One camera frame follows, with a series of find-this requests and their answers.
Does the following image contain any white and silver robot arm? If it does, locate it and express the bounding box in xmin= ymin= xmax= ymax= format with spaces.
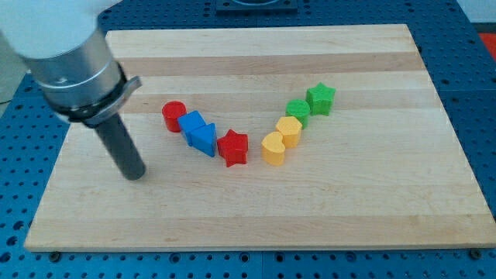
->
xmin=1 ymin=0 xmax=141 ymax=127

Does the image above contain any red star block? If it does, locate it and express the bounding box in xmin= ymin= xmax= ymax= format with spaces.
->
xmin=217 ymin=129 xmax=249 ymax=167

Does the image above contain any blue triangle block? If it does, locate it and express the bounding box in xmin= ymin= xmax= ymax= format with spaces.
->
xmin=191 ymin=123 xmax=217 ymax=157

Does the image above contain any green star block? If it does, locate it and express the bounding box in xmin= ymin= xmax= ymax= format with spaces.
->
xmin=305 ymin=82 xmax=336 ymax=115

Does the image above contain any yellow heart block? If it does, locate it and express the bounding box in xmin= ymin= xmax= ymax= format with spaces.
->
xmin=261 ymin=131 xmax=286 ymax=166

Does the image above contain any yellow hexagon block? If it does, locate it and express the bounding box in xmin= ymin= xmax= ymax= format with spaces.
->
xmin=276 ymin=116 xmax=302 ymax=148

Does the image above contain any green cylinder block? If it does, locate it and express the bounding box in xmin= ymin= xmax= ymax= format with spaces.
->
xmin=285 ymin=99 xmax=311 ymax=129

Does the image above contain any blue cube block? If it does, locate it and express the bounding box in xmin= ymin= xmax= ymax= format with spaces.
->
xmin=177 ymin=110 xmax=206 ymax=146

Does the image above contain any light wooden board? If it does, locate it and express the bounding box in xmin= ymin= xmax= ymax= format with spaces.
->
xmin=25 ymin=24 xmax=495 ymax=252

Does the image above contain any red cylinder block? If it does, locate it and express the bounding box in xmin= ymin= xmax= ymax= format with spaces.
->
xmin=161 ymin=101 xmax=187 ymax=133

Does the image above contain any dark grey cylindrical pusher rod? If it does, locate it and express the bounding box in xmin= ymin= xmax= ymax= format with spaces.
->
xmin=95 ymin=113 xmax=146 ymax=181

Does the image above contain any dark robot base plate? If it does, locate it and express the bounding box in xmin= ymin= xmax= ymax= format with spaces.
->
xmin=215 ymin=0 xmax=298 ymax=15

